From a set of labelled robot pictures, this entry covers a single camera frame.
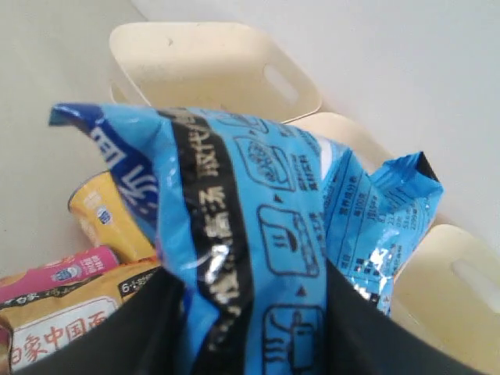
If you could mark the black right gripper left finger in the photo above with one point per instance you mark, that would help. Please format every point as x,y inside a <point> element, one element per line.
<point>142,336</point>

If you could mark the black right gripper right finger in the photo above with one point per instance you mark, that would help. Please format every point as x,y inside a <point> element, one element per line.
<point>360,339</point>

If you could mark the orange noodle packet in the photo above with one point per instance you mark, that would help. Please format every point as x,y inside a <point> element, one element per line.
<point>34,325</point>

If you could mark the blue noodle packet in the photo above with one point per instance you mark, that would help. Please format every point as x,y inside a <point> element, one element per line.
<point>251,210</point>

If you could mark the pink chips can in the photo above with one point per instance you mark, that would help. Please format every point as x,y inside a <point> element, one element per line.
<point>70,269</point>

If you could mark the cream bin with circle mark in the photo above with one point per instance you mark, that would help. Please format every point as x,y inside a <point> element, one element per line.
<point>447,295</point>

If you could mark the yellow chips can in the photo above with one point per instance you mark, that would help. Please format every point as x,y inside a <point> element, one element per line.
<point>102,216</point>

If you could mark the cream bin with square mark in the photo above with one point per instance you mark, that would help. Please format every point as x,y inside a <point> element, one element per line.
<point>341,129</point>

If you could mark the cream bin with triangle mark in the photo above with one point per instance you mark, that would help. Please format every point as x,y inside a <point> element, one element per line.
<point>212,65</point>

